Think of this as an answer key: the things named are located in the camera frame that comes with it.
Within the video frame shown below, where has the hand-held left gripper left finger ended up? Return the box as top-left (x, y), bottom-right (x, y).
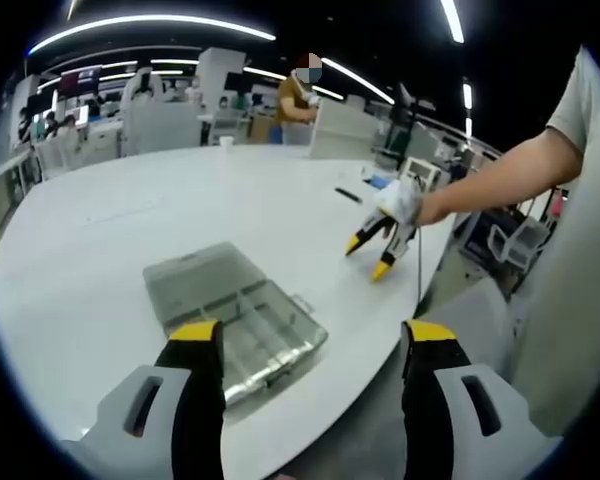
top-left (59, 319), bottom-right (226, 480)

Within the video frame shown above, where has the white shelf frame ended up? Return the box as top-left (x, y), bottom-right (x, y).
top-left (402, 157), bottom-right (444, 191)

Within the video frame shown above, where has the white desk panel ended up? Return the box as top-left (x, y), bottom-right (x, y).
top-left (307, 102), bottom-right (381, 160)

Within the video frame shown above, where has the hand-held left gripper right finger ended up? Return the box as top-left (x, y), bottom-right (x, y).
top-left (400, 318), bottom-right (564, 480)

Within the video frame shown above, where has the white low shelf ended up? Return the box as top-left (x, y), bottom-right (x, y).
top-left (0, 149), bottom-right (36, 236)

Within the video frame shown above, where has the white mesh chair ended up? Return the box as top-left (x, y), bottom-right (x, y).
top-left (485, 215), bottom-right (552, 274)

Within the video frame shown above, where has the person's grey shirt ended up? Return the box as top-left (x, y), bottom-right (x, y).
top-left (509, 47), bottom-right (600, 436)

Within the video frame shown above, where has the grey transparent guide fixture box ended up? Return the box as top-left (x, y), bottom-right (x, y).
top-left (142, 241), bottom-right (330, 409)

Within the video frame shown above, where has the purple wall screen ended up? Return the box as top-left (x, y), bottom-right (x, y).
top-left (59, 67), bottom-right (104, 94)

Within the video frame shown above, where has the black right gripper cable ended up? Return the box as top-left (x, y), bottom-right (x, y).
top-left (414, 224), bottom-right (426, 314)

